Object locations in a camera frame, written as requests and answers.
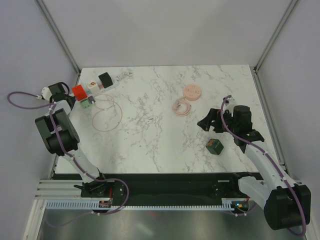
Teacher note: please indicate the white cube adapter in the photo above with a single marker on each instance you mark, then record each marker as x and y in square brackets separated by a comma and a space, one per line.
[93, 87]

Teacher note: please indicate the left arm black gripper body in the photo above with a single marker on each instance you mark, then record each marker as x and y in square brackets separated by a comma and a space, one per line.
[72, 99]

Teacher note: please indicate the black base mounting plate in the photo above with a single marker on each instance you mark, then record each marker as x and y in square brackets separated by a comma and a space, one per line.
[167, 187]

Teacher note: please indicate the white slotted cable duct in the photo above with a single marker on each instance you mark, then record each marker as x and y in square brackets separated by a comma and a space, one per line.
[223, 204]

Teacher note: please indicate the white power strip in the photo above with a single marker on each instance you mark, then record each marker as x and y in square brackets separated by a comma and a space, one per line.
[102, 90]

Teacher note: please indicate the dark green cube plug adapter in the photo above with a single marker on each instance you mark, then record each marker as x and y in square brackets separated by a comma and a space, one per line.
[214, 146]

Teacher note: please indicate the pink round power socket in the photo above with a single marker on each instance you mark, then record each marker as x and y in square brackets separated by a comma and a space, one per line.
[192, 92]

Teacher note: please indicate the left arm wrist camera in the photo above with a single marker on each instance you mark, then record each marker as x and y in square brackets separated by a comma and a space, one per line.
[46, 94]

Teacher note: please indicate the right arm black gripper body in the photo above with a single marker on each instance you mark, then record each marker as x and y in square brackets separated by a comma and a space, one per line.
[233, 126]

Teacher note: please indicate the red cube adapter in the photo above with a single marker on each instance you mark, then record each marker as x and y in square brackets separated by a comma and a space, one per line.
[79, 92]

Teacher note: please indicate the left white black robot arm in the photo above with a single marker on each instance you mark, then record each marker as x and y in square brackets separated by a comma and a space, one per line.
[61, 138]

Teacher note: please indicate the black cube adapter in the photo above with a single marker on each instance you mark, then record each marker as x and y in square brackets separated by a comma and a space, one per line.
[106, 79]

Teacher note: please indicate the grey small charger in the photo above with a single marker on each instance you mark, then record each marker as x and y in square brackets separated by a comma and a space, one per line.
[91, 99]

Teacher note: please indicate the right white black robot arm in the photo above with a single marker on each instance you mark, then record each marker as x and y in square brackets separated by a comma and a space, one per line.
[285, 203]

